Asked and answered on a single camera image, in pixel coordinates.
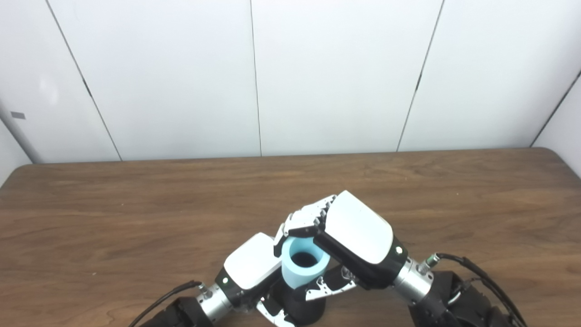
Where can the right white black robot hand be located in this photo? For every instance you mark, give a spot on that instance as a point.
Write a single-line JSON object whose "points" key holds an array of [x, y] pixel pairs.
{"points": [[358, 231]]}

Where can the black funnel-shaped nozzle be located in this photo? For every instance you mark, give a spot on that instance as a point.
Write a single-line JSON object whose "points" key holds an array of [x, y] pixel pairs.
{"points": [[304, 311]]}

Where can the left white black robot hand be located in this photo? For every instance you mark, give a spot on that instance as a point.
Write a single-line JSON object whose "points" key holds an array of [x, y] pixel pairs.
{"points": [[252, 265]]}

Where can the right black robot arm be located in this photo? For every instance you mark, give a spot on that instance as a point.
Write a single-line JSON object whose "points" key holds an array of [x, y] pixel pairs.
{"points": [[449, 304]]}

